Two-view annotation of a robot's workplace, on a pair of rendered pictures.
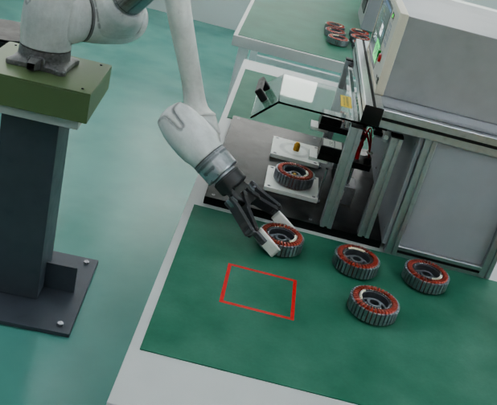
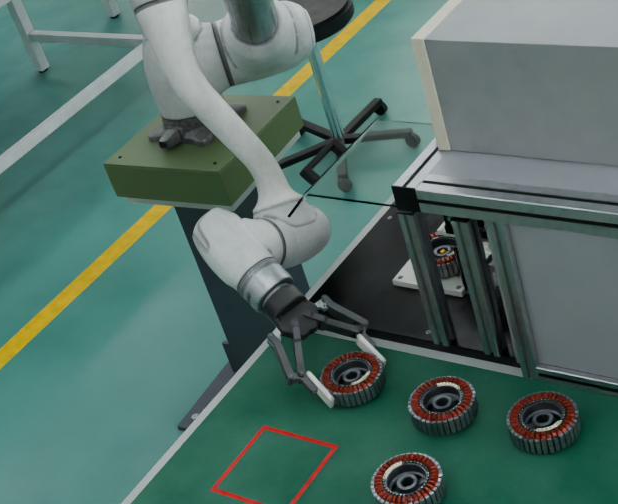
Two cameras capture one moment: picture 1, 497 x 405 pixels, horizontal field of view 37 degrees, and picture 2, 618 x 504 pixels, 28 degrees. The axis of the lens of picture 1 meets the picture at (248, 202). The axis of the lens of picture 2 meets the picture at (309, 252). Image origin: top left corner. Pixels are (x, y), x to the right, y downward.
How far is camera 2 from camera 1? 1.45 m
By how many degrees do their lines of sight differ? 40
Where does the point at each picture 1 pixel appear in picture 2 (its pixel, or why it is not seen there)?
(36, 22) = (156, 89)
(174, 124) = (201, 245)
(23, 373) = not seen: outside the picture
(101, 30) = (241, 70)
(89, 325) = not seen: hidden behind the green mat
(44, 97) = (178, 183)
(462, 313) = (567, 487)
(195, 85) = (257, 168)
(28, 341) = not seen: hidden behind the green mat
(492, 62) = (564, 78)
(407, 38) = (438, 70)
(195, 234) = (251, 381)
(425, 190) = (531, 287)
